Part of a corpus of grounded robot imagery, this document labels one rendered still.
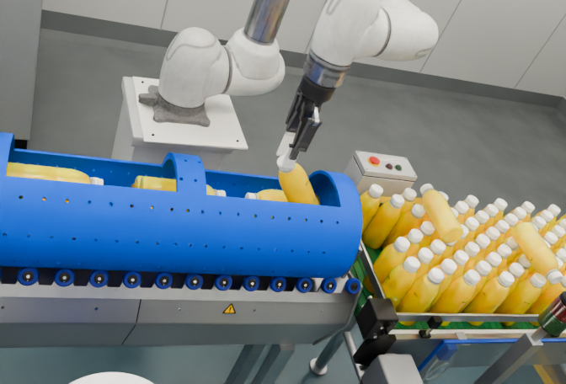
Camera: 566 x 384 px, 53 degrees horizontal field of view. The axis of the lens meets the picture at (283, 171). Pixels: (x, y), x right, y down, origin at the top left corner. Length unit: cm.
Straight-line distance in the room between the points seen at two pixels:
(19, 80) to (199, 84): 129
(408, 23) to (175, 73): 78
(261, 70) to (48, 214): 86
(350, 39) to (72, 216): 65
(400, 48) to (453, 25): 391
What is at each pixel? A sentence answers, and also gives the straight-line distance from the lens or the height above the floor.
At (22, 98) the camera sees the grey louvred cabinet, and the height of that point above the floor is 35.
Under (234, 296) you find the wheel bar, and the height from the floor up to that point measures 92.
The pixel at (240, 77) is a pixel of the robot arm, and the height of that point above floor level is 119.
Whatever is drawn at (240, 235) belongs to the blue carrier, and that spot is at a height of 116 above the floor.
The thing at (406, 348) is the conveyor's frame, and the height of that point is 85.
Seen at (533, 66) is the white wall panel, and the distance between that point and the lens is 596.
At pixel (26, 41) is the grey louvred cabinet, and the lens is 276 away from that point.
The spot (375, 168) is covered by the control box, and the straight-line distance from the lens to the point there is 183.
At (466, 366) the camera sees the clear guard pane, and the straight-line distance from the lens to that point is 187.
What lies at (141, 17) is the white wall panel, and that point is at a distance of 416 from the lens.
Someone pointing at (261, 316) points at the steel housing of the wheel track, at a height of 86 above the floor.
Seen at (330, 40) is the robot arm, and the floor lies 163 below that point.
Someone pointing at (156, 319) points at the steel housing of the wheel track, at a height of 85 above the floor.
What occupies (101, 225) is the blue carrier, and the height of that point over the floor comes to 116.
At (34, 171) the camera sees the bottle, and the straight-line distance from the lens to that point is 130.
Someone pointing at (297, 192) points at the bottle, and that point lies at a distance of 137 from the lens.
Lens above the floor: 206
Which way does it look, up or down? 36 degrees down
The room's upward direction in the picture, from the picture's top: 24 degrees clockwise
